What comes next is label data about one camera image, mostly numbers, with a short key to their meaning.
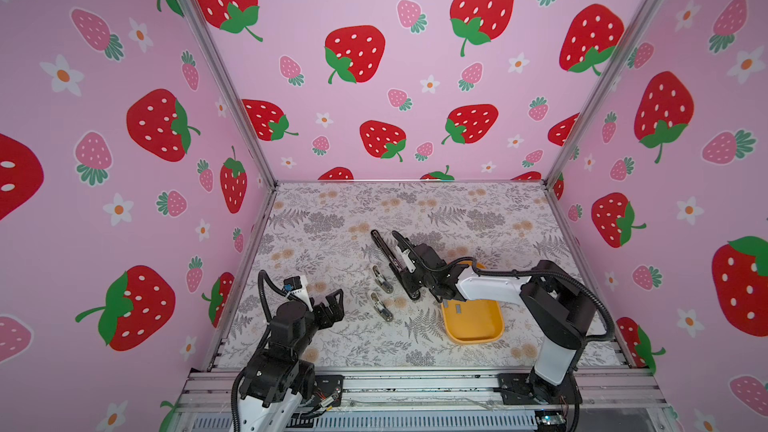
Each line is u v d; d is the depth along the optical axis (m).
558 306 0.48
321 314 0.67
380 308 0.87
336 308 0.70
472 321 0.88
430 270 0.70
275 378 0.53
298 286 0.68
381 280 0.93
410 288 0.82
